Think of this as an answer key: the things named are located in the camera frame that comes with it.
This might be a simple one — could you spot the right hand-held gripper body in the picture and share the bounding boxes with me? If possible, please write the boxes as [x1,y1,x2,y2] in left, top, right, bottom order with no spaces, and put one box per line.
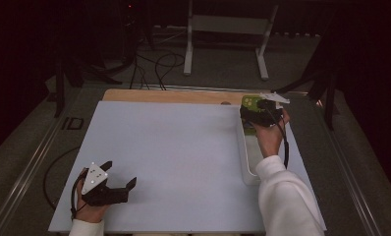
[257,92,291,128]

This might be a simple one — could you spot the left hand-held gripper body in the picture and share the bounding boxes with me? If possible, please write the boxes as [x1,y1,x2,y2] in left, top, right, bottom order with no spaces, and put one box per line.
[81,161,129,207]

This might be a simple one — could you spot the green phone case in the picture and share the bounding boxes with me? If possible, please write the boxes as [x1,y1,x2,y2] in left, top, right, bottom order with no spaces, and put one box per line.
[242,94,265,136]

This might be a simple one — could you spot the long white plastic tray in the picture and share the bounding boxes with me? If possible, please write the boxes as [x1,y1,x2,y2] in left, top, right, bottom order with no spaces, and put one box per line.
[237,105,266,186]

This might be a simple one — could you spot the person's right hand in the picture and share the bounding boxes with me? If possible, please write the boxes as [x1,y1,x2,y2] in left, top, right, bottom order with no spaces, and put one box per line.
[253,109,291,158]

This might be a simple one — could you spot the person's left hand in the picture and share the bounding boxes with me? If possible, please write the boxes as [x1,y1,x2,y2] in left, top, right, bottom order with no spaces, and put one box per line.
[75,168,111,222]

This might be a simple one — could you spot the white table board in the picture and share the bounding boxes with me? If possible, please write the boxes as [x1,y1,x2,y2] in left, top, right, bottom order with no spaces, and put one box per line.
[48,100,328,234]

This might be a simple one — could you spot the black tripod stand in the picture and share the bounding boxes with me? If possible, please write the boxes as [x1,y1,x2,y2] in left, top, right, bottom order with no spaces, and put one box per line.
[271,32,337,132]
[54,55,123,118]

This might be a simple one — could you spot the wooden table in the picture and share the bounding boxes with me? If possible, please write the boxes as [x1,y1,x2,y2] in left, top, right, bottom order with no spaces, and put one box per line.
[102,88,280,106]

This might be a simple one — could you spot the left hand-held gripper black cable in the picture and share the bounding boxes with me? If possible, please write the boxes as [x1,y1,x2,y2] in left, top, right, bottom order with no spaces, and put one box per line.
[70,171,88,220]

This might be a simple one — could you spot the hand-held gripper black cable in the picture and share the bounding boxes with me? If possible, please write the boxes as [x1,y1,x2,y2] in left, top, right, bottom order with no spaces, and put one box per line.
[70,171,88,220]
[265,104,290,170]

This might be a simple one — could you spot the right hand-held gripper black cable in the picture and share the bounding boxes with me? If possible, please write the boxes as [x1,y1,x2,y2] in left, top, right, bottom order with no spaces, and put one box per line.
[265,104,290,170]

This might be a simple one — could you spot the black curved floor cable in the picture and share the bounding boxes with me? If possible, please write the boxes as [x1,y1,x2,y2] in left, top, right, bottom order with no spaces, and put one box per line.
[42,146,82,210]

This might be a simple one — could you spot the metal floor rail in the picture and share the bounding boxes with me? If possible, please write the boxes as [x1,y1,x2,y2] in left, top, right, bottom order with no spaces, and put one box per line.
[314,97,381,236]
[0,94,67,236]

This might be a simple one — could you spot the white metal stand frame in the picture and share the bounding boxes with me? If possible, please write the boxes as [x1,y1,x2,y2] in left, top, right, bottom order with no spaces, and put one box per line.
[183,0,280,82]

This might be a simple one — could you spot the black floor cables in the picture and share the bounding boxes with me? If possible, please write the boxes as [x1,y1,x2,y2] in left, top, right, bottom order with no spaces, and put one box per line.
[129,52,187,91]

